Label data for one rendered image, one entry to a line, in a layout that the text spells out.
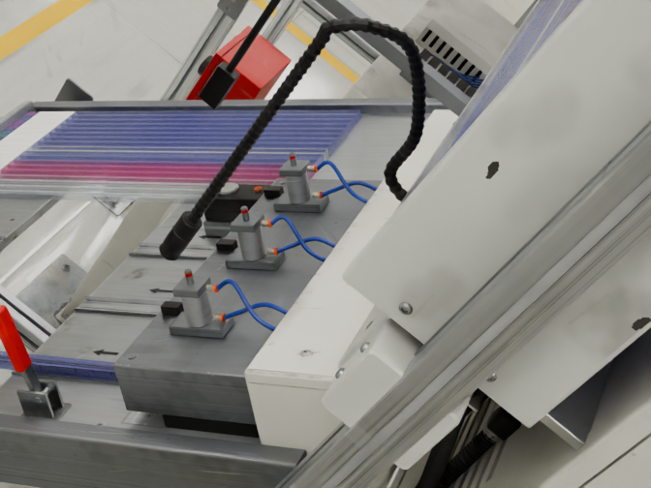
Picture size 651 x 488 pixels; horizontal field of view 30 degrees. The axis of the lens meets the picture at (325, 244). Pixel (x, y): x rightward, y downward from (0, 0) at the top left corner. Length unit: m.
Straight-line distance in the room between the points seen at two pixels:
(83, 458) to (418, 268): 0.39
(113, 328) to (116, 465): 0.20
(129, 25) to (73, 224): 0.77
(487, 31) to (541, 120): 2.25
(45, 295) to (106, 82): 0.74
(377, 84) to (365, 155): 1.07
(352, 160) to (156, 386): 0.51
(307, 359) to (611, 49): 0.37
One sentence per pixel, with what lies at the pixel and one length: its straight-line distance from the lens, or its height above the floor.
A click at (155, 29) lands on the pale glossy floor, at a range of 3.34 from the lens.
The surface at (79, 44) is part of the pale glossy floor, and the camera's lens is 3.16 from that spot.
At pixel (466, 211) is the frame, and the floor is 1.49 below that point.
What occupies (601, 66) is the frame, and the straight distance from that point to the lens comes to 0.68.
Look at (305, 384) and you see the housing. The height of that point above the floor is 1.26.
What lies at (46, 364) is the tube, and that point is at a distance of 1.14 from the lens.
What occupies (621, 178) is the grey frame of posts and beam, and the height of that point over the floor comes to 1.58.
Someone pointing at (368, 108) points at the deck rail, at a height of 1.08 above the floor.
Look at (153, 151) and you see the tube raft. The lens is 1.53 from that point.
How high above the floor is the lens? 1.88
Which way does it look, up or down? 38 degrees down
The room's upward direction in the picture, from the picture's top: 40 degrees clockwise
